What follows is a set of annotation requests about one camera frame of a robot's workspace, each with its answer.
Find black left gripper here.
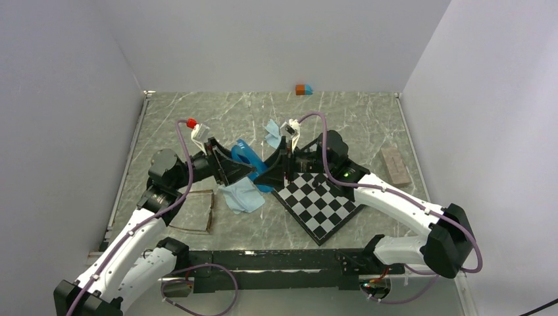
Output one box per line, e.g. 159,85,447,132
172,137,256,190

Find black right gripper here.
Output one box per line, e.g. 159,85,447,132
254,137,334,190

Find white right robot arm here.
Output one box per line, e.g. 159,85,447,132
255,130,479,278

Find black white chessboard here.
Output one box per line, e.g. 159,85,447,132
272,173,365,246

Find blue glasses case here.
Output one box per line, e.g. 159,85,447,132
230,139,274,193

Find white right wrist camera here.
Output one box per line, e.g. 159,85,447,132
280,119,301,149

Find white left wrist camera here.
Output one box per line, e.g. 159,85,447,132
186,118,210,154

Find black base frame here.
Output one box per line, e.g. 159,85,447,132
171,249,405,294

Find brown brick block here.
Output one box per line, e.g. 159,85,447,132
380,147,412,188

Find brown sunglasses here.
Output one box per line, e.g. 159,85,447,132
169,190,215,234

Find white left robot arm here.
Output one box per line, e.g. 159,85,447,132
53,138,255,315

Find light blue cleaning cloth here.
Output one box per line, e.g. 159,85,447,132
218,178,265,214

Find light blue crumpled cloth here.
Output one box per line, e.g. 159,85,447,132
265,119,282,149

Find orange block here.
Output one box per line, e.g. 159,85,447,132
295,84,306,95

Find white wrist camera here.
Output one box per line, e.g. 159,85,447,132
186,118,210,154
280,119,301,149

